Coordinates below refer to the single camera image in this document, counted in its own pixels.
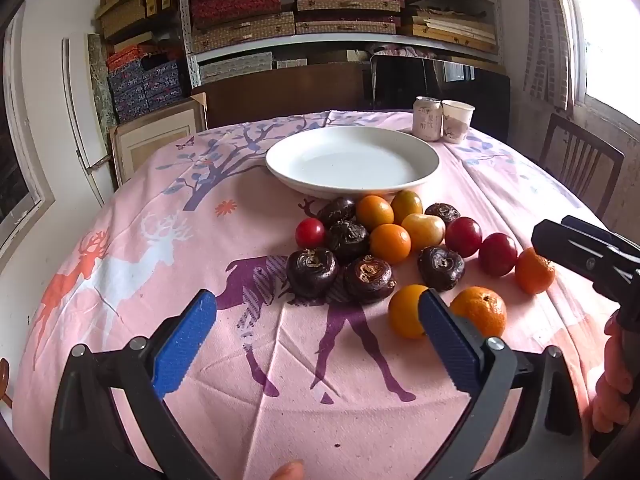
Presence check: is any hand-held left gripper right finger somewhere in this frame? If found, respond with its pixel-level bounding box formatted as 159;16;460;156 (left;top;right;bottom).
417;287;583;480

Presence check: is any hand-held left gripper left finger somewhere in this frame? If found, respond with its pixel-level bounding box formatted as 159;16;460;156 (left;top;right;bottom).
50;289;221;480

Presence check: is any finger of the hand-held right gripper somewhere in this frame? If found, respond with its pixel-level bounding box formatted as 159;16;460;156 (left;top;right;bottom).
561;215;640;257
531;220;640;301

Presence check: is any bumpy tangerine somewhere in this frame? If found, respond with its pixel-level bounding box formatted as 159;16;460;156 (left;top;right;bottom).
450;286;507;339
515;247;557;295

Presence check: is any smooth orange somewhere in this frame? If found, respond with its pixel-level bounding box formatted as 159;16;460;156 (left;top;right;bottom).
355;195;395;231
370;223;412;265
388;284;431;339

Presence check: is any dark water chestnut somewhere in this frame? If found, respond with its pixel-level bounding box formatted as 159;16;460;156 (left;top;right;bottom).
424;202;462;226
326;220;371;263
343;255;396;304
316;196;357;226
417;246;466;292
286;248;340;298

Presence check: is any yellow plum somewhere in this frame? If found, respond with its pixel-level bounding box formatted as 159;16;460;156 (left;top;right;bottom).
401;213;446;251

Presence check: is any greenish orange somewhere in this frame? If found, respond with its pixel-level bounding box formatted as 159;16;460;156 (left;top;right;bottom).
390;190;424;223

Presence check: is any small red plum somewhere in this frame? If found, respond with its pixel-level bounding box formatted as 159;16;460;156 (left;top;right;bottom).
295;218;327;249

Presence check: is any white round plate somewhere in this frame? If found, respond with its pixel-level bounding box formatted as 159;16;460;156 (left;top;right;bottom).
265;126;441;200

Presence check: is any person's right hand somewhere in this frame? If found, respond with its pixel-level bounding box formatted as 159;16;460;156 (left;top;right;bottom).
590;310;640;433

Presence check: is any person's left hand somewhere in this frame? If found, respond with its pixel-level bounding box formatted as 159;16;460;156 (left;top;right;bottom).
270;460;306;480

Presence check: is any brown wooden chair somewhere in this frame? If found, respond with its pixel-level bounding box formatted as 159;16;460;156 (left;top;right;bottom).
540;112;626;221

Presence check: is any pink deer print tablecloth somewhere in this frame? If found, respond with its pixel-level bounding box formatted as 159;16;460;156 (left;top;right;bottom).
12;110;621;480

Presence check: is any white paper cup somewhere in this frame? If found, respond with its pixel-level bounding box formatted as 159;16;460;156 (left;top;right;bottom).
441;100;475;145

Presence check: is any pale drink can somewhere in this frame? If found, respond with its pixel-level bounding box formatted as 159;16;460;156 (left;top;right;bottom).
412;96;444;142

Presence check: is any patterned curtain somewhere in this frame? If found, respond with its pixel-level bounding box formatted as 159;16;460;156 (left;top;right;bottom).
522;0;576;108

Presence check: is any bright window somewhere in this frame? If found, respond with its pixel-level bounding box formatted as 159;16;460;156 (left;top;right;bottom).
567;0;640;111

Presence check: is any white leaning plank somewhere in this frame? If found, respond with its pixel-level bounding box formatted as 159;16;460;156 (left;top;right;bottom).
62;37;103;206

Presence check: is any stack of blue patterned boxes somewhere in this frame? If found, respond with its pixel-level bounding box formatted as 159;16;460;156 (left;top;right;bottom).
106;45;187;123

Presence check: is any brown wooden board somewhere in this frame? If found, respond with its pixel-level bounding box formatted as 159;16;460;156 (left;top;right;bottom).
192;62;373;128

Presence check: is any white metal shelf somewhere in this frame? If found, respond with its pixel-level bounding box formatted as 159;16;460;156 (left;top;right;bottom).
177;0;506;88

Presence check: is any stack of woven flat boxes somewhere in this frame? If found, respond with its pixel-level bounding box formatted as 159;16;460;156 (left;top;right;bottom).
187;0;501;83

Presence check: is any stack of yellow boxes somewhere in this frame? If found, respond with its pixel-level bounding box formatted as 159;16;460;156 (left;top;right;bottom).
95;0;178;43

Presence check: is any wooden picture frame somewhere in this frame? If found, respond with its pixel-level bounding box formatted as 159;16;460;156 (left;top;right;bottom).
109;92;208;186

